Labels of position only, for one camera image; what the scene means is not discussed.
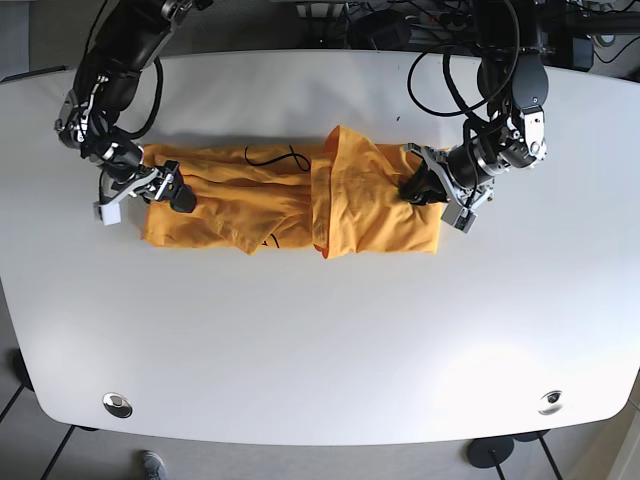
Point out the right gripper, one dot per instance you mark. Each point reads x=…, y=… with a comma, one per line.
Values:
x=124, y=173

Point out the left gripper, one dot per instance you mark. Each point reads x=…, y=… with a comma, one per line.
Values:
x=464, y=174

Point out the yellow printed T-shirt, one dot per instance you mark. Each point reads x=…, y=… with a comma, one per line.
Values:
x=338, y=197

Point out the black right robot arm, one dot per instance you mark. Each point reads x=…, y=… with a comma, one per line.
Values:
x=120, y=46

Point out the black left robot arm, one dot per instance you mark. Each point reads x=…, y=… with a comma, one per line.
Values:
x=511, y=73

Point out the black power adapter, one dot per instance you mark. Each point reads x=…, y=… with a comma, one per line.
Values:
x=379, y=30

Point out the black electronics box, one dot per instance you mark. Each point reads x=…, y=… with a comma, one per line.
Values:
x=582, y=56

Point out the left chrome table grommet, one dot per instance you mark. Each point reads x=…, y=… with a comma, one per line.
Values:
x=117, y=405

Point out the chrome table grommet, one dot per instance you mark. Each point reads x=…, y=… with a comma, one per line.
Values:
x=550, y=403
x=117, y=405

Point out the right chrome table grommet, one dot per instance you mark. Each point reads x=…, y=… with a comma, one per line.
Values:
x=550, y=403

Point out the grey sneaker shoe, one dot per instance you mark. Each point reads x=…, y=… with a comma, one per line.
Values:
x=154, y=466

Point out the black round stand base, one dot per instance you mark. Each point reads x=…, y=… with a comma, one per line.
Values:
x=489, y=452

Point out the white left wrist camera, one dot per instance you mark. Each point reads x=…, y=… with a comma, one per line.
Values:
x=459, y=217

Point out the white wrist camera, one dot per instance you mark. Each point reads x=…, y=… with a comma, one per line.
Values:
x=459, y=217
x=108, y=214

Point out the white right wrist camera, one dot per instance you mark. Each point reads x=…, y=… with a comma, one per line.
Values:
x=108, y=214

